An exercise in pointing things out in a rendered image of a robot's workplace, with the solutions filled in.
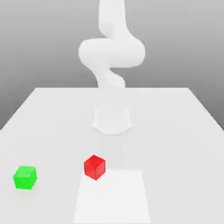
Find small red cube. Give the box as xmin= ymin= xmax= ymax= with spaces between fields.
xmin=83 ymin=154 xmax=106 ymax=181

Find small green cube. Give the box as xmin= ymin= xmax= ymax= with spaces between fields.
xmin=13 ymin=165 xmax=38 ymax=190

